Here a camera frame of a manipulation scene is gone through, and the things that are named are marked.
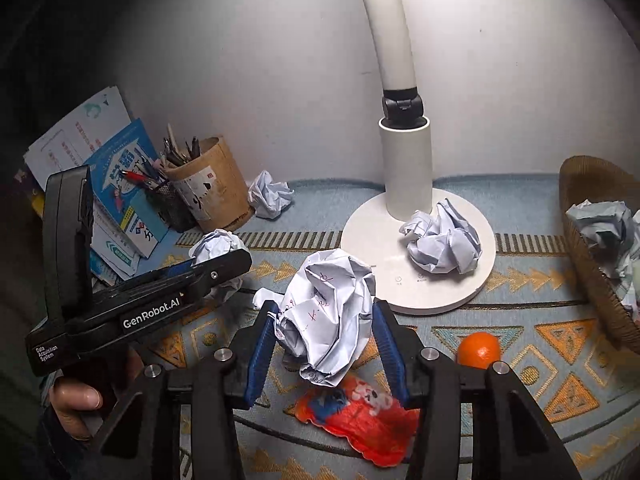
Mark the patterned blue table mat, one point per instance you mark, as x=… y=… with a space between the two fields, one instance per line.
x=549 y=333

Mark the white paper ball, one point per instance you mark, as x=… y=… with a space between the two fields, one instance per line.
x=443 y=241
x=267 y=197

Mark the amber ribbed glass bowl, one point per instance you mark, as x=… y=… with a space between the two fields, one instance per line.
x=585 y=177

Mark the person's left hand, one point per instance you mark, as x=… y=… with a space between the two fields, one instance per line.
x=72 y=401

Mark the black mesh pen holder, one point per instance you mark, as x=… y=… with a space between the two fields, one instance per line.
x=171 y=207

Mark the red snack packet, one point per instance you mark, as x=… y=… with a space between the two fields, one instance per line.
x=373 y=422

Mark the white desk lamp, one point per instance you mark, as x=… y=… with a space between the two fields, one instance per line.
x=372 y=231

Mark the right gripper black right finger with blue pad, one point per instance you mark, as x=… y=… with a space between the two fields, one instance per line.
x=512 y=437

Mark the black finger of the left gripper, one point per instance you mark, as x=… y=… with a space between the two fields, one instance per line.
x=187 y=281

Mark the white paper booklet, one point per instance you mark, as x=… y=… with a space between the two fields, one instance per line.
x=69 y=143

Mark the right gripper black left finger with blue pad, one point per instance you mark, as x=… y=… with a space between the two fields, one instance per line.
x=141 y=437

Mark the bamboo pen holder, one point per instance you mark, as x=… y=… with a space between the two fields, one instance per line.
x=212 y=187

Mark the orange tangerine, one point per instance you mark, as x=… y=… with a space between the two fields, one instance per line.
x=479 y=350

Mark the red pen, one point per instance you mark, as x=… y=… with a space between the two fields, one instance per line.
x=133 y=177

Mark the blue workbook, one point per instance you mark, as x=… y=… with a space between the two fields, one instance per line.
x=126 y=203

